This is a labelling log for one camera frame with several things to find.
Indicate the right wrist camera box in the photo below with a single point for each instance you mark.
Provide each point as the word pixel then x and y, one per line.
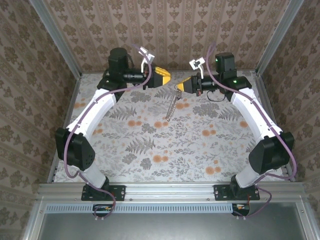
pixel 196 63

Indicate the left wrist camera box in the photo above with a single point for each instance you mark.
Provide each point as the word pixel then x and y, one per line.
pixel 147 53

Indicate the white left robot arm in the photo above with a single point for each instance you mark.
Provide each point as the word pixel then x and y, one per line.
pixel 100 107

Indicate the black connector box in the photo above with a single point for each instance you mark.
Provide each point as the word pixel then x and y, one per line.
pixel 241 208
pixel 102 210

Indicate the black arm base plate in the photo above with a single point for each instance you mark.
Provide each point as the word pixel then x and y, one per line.
pixel 221 192
pixel 117 192

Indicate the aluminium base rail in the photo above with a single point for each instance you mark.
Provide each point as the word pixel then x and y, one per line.
pixel 170 191

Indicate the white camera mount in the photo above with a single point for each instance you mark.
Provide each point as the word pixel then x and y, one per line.
pixel 143 65
pixel 201 72

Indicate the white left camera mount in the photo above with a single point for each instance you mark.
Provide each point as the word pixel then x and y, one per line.
pixel 143 65

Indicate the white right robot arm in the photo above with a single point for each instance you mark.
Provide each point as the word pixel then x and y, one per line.
pixel 247 110

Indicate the aluminium table side rail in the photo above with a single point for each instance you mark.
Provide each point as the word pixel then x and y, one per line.
pixel 287 172
pixel 62 130

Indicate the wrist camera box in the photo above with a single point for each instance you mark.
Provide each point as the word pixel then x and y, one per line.
pixel 147 53
pixel 196 63

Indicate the grey metal sheet panel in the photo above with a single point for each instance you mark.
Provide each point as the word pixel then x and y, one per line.
pixel 175 227

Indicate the aluminium frame corner post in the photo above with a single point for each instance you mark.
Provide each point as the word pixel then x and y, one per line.
pixel 57 40
pixel 277 37

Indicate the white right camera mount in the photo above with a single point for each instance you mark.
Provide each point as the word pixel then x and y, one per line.
pixel 201 72

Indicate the floral patterned tablecloth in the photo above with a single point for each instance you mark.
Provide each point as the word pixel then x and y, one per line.
pixel 175 150

